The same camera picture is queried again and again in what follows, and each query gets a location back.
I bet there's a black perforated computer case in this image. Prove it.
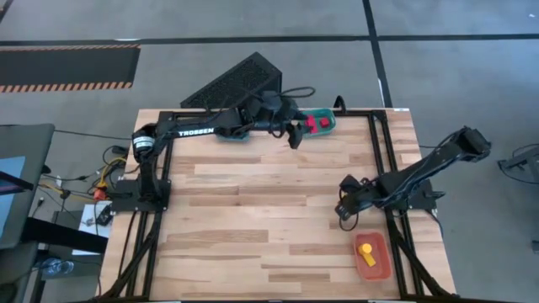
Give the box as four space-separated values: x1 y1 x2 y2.
179 51 283 110

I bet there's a teal plastic bin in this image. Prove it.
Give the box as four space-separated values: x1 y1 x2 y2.
301 108 337 139

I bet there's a yellow cable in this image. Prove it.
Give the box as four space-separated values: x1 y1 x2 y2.
98 156 128 189

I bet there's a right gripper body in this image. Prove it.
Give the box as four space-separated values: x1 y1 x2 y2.
339 174 382 211

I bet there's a black desk beam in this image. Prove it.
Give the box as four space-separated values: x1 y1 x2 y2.
20 217 109 254

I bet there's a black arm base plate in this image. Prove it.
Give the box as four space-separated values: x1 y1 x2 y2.
109 179 172 213
381 179 446 211

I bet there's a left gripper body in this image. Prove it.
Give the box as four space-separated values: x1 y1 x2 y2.
252 93 305 132

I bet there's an orange plastic bin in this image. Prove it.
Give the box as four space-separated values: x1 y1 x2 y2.
352 231 392 282

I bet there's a white paper sheet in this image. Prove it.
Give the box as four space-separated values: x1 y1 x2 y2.
72 201 114 257

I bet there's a clear water bottle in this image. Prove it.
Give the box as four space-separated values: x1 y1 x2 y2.
40 257 76 277

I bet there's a grey stand base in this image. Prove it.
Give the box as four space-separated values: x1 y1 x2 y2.
498 144 539 185

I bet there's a black hazard-striped floor mat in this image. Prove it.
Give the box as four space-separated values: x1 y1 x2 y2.
0 44 142 94

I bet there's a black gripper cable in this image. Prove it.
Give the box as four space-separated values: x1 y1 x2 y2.
275 86 317 102

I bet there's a grey monitor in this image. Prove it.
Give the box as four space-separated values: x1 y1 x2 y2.
0 123 56 250

